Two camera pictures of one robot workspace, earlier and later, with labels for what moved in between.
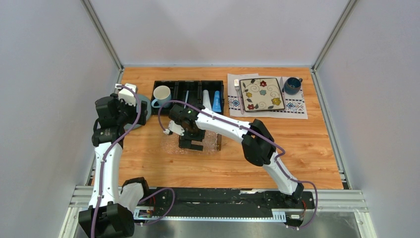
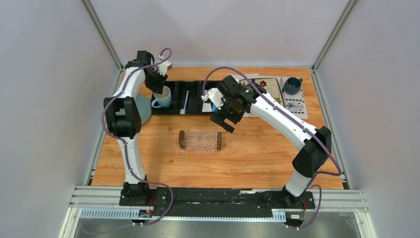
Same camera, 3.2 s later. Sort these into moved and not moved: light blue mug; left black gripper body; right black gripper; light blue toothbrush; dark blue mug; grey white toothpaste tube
Moved: right black gripper; left black gripper body
Not moved: dark blue mug; light blue mug; light blue toothbrush; grey white toothpaste tube
